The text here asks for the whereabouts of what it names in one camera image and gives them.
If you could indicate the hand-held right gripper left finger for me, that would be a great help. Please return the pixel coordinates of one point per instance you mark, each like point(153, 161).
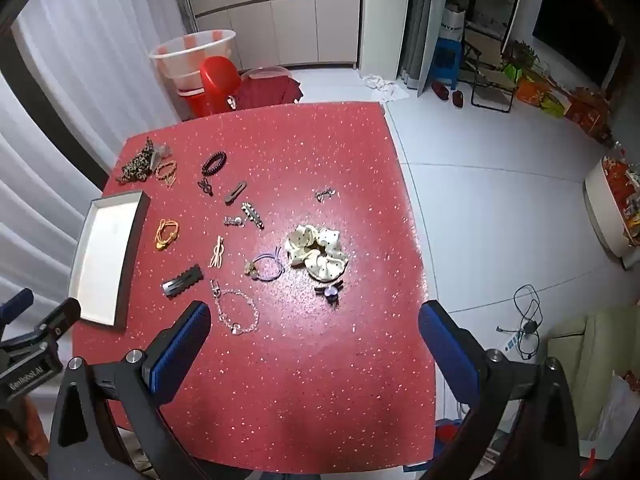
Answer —
point(184, 342)

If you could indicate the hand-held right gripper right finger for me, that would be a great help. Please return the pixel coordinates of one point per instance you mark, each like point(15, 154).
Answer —
point(447, 345)

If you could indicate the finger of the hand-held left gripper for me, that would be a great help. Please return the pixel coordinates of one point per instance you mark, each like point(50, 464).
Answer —
point(17, 305)
point(60, 317)

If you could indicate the black scalloped hair clip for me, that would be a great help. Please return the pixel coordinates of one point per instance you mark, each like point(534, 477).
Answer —
point(181, 281)

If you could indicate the white shallow tray box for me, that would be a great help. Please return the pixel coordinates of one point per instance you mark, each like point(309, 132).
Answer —
point(102, 255)

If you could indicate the brown oblong hair clip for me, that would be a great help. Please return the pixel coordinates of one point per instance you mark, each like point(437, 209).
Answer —
point(235, 193)

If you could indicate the cream polka dot scrunchie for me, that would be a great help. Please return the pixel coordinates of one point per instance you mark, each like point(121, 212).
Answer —
point(315, 252)

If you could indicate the small silver hair clip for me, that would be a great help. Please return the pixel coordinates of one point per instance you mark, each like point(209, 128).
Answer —
point(325, 194)

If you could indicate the clear hair clip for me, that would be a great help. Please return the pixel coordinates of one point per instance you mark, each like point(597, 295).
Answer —
point(220, 305)

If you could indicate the person's orange clothing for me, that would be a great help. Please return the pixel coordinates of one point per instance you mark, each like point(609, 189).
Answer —
point(36, 430)

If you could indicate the beige bow hair clip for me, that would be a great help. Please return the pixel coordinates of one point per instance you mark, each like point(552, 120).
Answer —
point(217, 251)

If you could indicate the dark purple bow clip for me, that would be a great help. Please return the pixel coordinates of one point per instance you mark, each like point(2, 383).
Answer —
point(329, 292)

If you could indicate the red speckled tablecloth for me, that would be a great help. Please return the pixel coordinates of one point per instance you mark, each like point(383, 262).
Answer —
point(310, 385)

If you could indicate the cream sofa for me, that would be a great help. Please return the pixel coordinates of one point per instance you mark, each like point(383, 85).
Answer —
point(590, 340)

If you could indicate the rhinestone bar hair clip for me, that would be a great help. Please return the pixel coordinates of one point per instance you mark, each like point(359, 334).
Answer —
point(252, 215)

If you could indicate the small black bow clip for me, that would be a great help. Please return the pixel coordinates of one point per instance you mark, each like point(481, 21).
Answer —
point(206, 186)

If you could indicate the white paper bag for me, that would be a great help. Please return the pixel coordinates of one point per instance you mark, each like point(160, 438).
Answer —
point(617, 410)

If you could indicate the leopard print scrunchie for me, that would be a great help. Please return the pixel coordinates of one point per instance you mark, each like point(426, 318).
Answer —
point(144, 156)

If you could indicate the clear small hair claw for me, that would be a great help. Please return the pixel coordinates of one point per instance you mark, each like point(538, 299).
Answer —
point(163, 151)

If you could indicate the white bin with red packets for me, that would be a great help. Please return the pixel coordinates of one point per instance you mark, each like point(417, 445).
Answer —
point(607, 210)

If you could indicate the red bucket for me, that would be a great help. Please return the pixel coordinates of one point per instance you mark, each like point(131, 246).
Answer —
point(192, 102)

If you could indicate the red slipper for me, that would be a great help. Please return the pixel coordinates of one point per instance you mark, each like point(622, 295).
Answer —
point(457, 98)
point(440, 91)

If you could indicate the white curtain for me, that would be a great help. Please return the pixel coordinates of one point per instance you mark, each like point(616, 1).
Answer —
point(75, 60)

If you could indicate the white cloth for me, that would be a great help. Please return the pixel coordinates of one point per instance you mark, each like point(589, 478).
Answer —
point(385, 87)

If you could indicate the red plastic chair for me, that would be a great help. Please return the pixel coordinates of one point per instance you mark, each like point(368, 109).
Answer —
point(220, 80)

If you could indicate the black folding chair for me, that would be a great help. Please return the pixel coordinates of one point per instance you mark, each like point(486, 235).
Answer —
point(492, 77)

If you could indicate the pile of orange boxes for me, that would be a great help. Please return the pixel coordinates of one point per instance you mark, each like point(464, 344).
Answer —
point(575, 105)

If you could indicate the blue plastic stool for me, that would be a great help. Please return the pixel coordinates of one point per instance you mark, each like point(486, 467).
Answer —
point(446, 60)

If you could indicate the translucent orange white basin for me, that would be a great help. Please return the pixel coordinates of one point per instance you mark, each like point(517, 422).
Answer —
point(192, 55)

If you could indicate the green potted plant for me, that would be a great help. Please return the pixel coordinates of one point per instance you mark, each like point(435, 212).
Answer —
point(520, 57)

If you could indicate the grey curtain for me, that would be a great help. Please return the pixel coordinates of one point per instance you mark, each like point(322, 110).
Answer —
point(420, 20)

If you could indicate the white cabinet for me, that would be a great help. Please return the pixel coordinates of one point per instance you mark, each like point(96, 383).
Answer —
point(280, 20)

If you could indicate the black television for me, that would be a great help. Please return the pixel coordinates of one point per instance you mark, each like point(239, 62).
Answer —
point(575, 25)

